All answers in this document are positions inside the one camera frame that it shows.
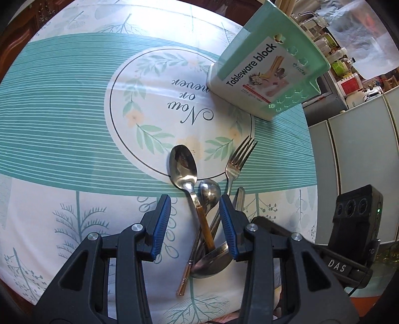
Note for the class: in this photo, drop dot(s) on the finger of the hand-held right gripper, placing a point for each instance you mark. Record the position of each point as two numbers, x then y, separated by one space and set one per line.
274 226

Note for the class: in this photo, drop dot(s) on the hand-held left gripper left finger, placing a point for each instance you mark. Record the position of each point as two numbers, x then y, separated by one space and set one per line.
162 224

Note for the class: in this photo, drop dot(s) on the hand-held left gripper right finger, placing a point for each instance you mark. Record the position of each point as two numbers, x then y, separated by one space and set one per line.
229 227

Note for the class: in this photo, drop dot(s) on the large metal serving spoon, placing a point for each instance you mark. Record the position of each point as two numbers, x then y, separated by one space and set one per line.
212 263

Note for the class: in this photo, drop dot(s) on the small metal spoon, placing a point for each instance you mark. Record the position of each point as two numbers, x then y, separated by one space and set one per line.
209 190

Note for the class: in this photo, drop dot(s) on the green plastic utensil holder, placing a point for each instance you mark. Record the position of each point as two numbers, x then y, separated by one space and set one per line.
258 31

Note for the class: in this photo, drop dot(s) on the metal fork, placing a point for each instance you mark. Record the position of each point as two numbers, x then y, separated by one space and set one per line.
234 168

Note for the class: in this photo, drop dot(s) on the white cabinet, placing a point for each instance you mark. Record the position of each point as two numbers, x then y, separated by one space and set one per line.
358 149

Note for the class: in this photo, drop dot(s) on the grey metal box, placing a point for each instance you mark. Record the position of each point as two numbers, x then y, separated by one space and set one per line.
327 92

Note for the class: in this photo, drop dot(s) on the red label box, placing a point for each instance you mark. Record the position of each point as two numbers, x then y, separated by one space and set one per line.
350 84

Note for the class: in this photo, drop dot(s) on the clear plastic bag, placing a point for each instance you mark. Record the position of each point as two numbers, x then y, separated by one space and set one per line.
358 40

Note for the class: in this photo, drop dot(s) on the brown wooden cabinet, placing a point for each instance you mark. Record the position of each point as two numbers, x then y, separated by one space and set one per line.
18 31

